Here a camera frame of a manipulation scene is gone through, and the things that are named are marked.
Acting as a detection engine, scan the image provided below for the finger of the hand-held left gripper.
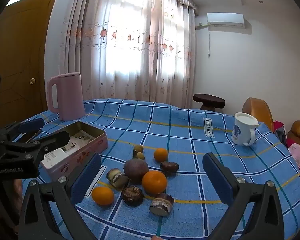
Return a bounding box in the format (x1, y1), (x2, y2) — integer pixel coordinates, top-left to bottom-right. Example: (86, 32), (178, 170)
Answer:
(1, 131), (70, 170)
(0, 119), (45, 140)

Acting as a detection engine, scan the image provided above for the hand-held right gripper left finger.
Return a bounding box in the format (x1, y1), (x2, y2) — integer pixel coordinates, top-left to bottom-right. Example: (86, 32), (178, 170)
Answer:
(19, 152), (102, 240)

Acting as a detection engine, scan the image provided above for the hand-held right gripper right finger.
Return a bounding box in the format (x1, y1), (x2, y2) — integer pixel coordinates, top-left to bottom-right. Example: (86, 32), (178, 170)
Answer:
(202, 152), (285, 240)

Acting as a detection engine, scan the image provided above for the orange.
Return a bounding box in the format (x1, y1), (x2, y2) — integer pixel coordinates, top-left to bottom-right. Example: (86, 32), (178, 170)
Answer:
(154, 148), (169, 162)
(141, 170), (168, 195)
(91, 186), (115, 207)

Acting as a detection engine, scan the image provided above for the purple sugarcane piece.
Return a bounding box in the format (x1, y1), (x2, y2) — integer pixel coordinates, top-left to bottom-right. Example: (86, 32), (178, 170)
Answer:
(149, 193), (175, 217)
(106, 168), (129, 191)

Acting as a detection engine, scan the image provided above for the pink tin box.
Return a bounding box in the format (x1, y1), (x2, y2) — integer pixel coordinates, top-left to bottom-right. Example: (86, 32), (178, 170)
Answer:
(40, 121), (109, 182)

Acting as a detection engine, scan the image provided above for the shiny brown water chestnut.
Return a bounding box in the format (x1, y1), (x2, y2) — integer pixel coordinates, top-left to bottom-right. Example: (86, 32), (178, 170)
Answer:
(160, 161), (180, 172)

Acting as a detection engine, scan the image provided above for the dark ringed water chestnut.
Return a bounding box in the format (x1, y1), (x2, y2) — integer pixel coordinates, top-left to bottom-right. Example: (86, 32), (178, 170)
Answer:
(121, 185), (144, 207)

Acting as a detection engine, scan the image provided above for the purple passion fruit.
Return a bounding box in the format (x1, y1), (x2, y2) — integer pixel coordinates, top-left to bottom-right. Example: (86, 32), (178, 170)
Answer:
(123, 159), (149, 184)

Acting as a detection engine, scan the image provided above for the white printed leaflet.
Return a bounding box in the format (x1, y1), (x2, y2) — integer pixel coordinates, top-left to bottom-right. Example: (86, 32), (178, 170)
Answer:
(43, 129), (96, 170)

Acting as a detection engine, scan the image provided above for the pink electric kettle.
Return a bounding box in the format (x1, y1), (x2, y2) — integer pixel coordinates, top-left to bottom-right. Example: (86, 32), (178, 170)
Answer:
(46, 72), (86, 121)

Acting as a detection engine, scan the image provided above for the blue checked tablecloth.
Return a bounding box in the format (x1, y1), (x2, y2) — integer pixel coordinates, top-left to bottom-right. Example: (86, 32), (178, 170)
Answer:
(9, 99), (300, 240)

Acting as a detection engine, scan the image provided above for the white mug with blue print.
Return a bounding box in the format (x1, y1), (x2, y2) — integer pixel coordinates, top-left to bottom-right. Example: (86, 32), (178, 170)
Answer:
(231, 112), (259, 146)

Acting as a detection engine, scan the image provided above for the brown wooden door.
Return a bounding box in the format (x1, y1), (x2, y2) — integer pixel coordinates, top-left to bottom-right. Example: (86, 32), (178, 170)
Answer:
(0, 0), (58, 128)

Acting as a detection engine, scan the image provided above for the colourful cloth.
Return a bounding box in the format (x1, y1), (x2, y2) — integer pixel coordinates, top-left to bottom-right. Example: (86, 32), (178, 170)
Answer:
(272, 121), (287, 147)

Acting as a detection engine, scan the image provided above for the orange wooden chair back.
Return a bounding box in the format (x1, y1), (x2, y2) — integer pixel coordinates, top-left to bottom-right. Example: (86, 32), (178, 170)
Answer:
(242, 97), (274, 132)

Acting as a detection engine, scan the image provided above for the dark wooden stool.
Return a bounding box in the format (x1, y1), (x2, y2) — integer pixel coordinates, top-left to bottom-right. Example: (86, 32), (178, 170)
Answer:
(193, 94), (226, 110)

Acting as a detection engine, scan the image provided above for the pink patterned cloth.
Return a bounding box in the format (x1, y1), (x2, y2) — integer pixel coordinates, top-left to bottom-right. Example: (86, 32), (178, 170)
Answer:
(288, 142), (300, 178)

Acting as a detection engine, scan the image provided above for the brown leather sofa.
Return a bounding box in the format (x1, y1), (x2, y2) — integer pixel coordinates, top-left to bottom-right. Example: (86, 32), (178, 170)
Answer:
(287, 120), (300, 150)

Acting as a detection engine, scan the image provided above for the sheer floral curtain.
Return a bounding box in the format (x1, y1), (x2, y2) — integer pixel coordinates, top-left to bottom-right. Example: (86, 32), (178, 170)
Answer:
(59, 0), (198, 109)

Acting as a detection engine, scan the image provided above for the white air conditioner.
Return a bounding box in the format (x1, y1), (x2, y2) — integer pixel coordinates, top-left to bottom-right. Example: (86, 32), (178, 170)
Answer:
(207, 12), (245, 29)

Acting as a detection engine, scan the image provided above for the air conditioner power cord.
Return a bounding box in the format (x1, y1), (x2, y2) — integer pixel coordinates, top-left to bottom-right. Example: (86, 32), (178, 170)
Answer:
(207, 27), (212, 58)

